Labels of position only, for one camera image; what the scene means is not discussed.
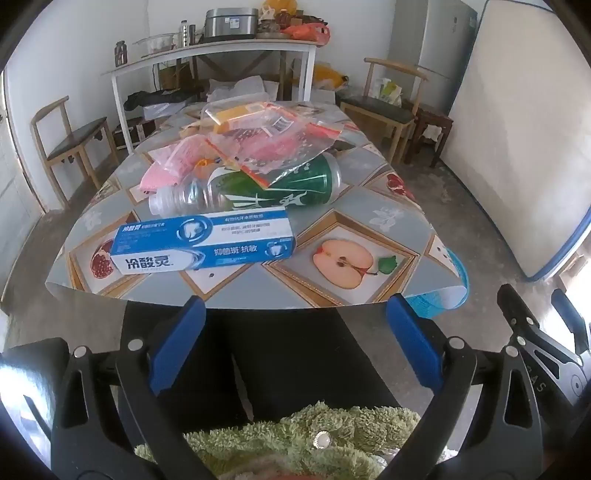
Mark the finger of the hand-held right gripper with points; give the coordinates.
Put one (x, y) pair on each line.
(515, 307)
(570, 314)

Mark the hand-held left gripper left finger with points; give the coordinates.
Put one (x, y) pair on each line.
(180, 344)

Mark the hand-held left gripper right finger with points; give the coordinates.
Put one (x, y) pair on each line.
(411, 344)

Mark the blue plastic basket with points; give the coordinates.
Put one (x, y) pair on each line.
(455, 265)

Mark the blue white toothpaste box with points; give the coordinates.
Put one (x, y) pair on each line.
(207, 240)

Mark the clear plastic bottle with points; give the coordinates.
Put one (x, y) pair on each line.
(184, 196)

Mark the pink sponge packet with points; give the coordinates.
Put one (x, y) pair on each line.
(171, 159)

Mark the clear printed plastic bag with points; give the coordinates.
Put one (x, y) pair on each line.
(277, 143)

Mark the clear plastic container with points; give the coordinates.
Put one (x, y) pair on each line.
(210, 115)

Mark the yellow cardboard box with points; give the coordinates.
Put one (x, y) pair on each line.
(240, 114)

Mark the black pants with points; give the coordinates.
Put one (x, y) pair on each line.
(286, 360)

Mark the fruit print tablecloth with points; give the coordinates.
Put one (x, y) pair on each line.
(323, 217)

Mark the white mattress blue edge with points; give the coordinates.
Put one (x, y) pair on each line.
(521, 138)

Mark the dark wooden stool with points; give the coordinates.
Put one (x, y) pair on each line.
(434, 115)

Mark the dark storage box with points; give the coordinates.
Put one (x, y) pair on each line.
(131, 134)

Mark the wooden chair black seat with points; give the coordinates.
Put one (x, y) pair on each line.
(374, 108)
(76, 138)

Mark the black cloth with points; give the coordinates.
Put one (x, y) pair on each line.
(152, 99)

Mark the white green bag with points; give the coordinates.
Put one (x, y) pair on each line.
(388, 90)

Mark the white pillow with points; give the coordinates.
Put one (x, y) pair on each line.
(240, 87)

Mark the brown cardboard box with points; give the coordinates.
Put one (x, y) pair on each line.
(173, 77)

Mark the grey refrigerator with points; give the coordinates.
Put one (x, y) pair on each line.
(438, 46)

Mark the yellow plush toy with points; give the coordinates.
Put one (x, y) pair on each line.
(328, 76)

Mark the white shelf table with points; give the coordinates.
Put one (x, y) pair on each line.
(207, 50)

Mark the glass jar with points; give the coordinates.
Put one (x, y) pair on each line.
(121, 53)

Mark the glass bowl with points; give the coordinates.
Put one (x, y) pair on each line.
(154, 42)

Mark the steel thermos bottle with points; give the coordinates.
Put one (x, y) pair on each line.
(184, 34)

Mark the silver rice cooker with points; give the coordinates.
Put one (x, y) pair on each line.
(231, 23)

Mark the orange plastic bag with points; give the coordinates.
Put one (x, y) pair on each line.
(307, 33)

